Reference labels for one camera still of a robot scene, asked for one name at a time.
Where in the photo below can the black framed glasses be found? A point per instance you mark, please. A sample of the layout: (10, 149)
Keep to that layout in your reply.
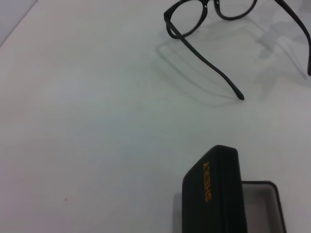
(168, 21)

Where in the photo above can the black glasses case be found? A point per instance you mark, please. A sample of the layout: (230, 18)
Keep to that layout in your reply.
(218, 194)

